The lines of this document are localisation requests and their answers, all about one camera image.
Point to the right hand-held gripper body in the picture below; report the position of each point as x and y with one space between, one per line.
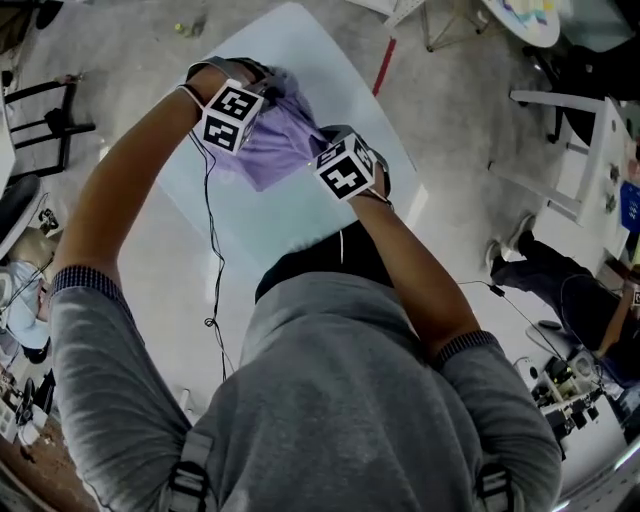
347 170

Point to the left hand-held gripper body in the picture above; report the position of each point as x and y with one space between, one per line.
230 117

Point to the purple sweatshirt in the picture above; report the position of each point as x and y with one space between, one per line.
280 145

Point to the person's left forearm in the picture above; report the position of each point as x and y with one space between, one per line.
125 190

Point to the person's right forearm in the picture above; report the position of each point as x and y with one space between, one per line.
415 280

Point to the person's black trousers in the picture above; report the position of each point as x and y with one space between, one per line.
325 260

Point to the small green yellow item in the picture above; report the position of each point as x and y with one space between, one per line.
189 29

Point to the red strip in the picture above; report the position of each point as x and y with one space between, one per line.
385 65

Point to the white desk with black legs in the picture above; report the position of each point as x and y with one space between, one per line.
50 125

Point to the dark grey round chair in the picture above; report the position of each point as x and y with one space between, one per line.
17 210

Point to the round white side table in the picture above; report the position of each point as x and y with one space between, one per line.
540 30

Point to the black office chair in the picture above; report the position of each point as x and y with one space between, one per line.
590 70

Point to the blue perforated basket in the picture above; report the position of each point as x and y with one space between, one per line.
631 205

